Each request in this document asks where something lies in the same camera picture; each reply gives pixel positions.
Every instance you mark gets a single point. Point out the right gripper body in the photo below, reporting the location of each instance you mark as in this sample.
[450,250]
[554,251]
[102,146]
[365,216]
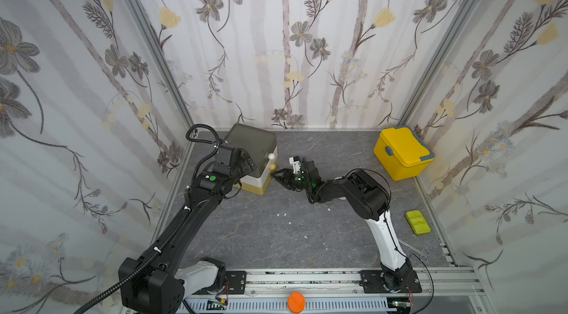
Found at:
[292,176]

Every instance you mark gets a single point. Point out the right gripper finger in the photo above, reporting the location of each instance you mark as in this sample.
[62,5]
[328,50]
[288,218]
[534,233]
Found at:
[281,180]
[282,173]

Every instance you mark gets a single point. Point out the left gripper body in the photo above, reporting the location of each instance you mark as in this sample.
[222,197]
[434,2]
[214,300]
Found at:
[245,166]

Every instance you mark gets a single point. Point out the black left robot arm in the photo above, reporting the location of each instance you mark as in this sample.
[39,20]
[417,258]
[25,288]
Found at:
[155,282]

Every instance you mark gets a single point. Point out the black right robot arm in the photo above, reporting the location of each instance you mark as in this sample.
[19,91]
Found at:
[369,200]

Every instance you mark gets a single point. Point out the yellow lidded container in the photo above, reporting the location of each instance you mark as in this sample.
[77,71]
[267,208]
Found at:
[402,153]

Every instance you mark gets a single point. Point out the lime green small case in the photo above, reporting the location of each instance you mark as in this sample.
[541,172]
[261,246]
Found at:
[417,222]

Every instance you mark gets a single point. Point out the orange round button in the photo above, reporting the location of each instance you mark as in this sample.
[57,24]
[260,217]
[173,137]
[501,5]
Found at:
[296,303]

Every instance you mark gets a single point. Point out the metal scissors right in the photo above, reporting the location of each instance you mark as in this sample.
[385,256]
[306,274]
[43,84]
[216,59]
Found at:
[422,253]

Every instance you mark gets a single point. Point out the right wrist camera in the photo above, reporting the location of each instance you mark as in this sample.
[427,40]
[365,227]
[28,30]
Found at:
[297,164]

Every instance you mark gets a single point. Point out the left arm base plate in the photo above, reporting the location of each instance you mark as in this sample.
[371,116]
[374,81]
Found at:
[228,283]

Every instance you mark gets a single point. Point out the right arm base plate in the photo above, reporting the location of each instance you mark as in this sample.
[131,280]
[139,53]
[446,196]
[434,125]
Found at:
[377,282]

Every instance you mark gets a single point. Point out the aluminium front rail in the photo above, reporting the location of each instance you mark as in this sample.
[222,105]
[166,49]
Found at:
[444,290]

